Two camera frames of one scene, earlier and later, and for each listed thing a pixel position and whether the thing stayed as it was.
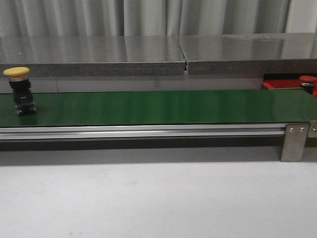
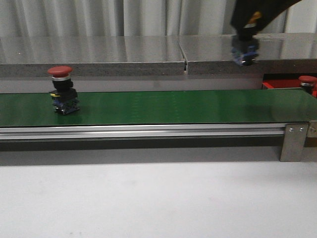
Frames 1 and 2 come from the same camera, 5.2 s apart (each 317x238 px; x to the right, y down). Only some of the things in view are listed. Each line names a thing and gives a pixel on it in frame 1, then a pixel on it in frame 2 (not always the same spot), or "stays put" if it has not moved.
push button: (307, 82) stays put
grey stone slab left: (93, 55) stays put
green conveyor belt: (246, 106) stays put
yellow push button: (21, 88) to (244, 47)
